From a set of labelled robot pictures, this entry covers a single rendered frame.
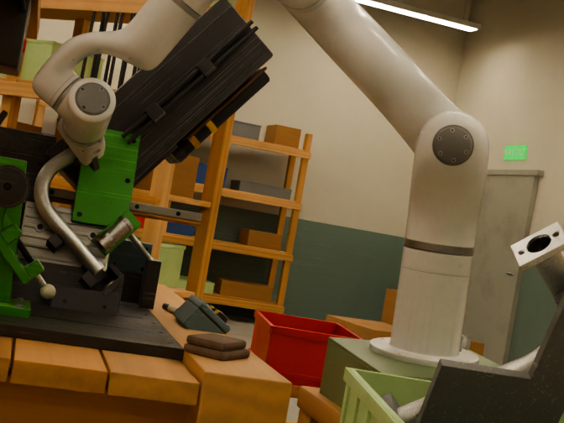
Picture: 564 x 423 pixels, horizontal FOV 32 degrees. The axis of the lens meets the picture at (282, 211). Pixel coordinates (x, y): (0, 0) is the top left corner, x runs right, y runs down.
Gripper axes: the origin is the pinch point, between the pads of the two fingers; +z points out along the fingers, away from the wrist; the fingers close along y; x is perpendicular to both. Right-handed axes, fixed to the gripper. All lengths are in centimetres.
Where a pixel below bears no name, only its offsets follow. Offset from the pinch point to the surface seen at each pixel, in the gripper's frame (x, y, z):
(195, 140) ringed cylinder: -29.8, -8.8, 20.0
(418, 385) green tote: -1, -67, -73
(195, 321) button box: 1.9, -42.8, -5.3
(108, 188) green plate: -1.6, -9.8, 2.8
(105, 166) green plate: -3.8, -5.5, 2.7
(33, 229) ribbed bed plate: 15.5, -8.2, 5.0
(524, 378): 2, -67, -105
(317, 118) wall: -477, 52, 855
